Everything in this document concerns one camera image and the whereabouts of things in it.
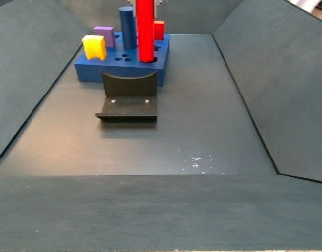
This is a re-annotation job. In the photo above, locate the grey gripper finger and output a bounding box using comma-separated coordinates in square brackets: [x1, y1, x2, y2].
[154, 0, 163, 18]

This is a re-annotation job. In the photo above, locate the tall red hexagon peg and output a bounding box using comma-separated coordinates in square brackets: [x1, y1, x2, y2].
[135, 0, 154, 63]

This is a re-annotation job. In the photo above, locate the blue shape sorter board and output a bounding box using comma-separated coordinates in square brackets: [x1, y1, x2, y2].
[73, 31, 171, 87]

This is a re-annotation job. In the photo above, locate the red block with yellow top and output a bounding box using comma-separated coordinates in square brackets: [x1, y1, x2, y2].
[154, 21, 166, 40]

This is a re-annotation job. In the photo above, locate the tall blue cylinder peg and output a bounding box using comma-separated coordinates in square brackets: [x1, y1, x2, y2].
[119, 6, 136, 50]

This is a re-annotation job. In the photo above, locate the purple rectangular block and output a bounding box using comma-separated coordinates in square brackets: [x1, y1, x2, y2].
[93, 26, 116, 48]

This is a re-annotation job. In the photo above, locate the yellow arch block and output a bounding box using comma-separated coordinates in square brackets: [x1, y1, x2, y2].
[81, 35, 107, 60]

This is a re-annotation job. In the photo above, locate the black curved stand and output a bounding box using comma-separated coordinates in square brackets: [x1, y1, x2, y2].
[95, 72, 156, 122]

